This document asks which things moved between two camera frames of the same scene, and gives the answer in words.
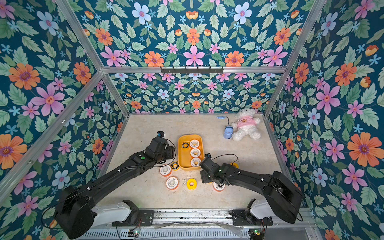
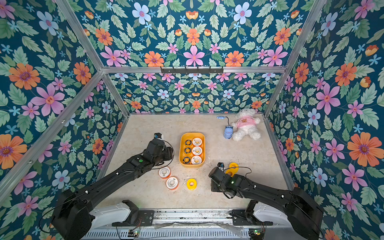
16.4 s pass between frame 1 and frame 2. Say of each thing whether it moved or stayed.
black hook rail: stayed
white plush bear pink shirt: stayed
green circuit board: stayed
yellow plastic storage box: moved
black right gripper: moved
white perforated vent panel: stayed
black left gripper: stayed
